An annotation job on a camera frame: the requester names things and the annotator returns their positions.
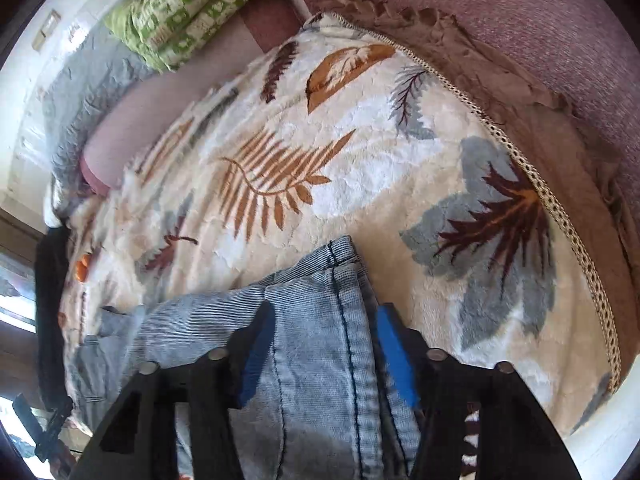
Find blue denim jeans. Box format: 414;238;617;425
66;236;420;479

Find orange tangerine front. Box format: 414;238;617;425
75;252;92;283

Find black garment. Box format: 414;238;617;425
34;226;70;412

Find leaf pattern cream blanket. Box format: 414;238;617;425
60;14;622;437

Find grey quilted pillow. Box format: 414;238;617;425
42;24;156;193

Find green white folded blanket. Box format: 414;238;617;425
103;0;250;72

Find window frame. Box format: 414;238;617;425
1;210;44;408

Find beige wall switch plate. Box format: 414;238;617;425
32;10;61;52

